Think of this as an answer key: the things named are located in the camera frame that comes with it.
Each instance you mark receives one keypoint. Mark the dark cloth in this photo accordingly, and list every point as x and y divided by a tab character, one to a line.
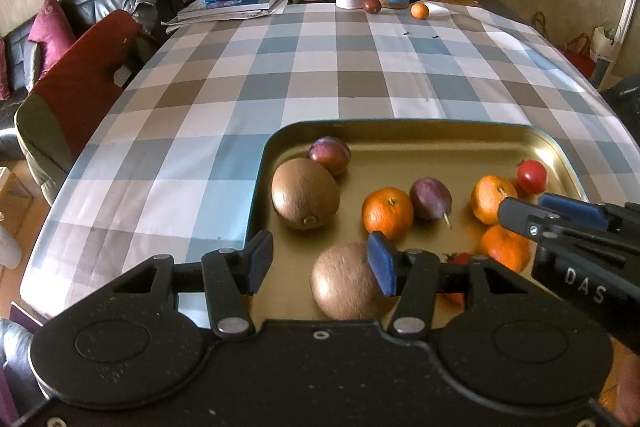
625	102

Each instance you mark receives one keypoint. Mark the red chair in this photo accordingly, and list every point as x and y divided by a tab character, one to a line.
75	82

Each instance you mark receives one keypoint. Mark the tangerine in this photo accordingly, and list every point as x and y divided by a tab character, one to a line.
487	199
506	249
387	213
419	10

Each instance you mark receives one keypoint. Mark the red tomato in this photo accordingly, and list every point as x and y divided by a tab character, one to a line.
531	176
460	259

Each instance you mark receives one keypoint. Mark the gold metal tray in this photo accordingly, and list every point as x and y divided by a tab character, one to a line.
400	147

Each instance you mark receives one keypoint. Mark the stack of books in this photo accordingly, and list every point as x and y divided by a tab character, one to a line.
225	10

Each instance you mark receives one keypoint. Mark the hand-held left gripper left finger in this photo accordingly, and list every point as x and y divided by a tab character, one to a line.
257	262

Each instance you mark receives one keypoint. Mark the white bag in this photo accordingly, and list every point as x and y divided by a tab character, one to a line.
607	42

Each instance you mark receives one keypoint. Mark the red bag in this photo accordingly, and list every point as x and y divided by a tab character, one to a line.
580	52

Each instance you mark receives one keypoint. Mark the magenta cushion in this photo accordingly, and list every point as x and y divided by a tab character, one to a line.
50	29
4	67

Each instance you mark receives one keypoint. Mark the dark red plum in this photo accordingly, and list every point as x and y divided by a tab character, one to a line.
372	5

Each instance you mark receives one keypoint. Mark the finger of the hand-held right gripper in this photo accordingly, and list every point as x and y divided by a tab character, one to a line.
575	209
520	214

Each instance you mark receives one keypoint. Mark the brown bag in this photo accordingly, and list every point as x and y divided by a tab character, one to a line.
540	26

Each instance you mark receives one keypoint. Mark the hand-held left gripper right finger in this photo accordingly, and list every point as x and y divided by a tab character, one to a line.
382	262

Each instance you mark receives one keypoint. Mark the checked tablecloth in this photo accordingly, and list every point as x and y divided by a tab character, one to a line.
200	107

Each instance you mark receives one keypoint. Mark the black leather sofa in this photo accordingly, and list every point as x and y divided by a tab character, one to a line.
85	4

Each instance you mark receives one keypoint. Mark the brown kiwi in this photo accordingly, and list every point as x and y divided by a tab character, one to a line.
345	282
305	193

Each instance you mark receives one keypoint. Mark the person's right hand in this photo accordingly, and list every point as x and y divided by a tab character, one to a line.
631	392

